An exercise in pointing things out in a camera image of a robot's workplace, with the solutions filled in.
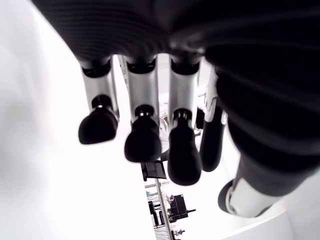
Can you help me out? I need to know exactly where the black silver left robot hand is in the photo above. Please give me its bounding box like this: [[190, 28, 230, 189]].
[[31, 0, 320, 218]]

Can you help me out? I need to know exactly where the black monitor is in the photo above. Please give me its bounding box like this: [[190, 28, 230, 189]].
[[140, 161, 168, 181]]

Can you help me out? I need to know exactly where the black box-shaped device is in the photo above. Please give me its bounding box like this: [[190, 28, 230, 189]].
[[167, 194, 196, 224]]

